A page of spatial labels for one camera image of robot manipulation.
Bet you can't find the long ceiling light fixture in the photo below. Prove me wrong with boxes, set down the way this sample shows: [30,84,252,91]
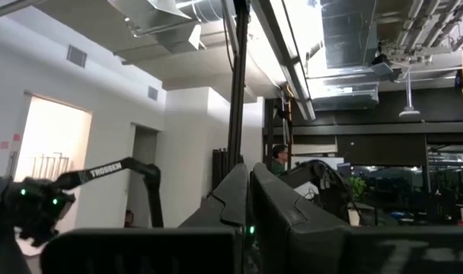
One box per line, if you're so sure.
[249,0,317,122]

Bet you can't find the silver ribbed ventilation duct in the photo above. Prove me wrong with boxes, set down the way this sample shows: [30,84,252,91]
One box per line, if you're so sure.
[177,0,227,24]

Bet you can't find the green leafy plant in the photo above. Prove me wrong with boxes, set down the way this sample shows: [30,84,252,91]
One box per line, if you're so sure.
[347,177,368,201]

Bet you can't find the white hanging ceiling lamp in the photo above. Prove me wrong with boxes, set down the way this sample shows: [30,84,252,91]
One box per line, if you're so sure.
[398,71,421,117]

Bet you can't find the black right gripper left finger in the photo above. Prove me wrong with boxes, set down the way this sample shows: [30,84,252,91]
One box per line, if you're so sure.
[180,164,250,229]

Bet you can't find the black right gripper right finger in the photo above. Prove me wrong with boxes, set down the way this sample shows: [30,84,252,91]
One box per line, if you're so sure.
[250,162,350,274]

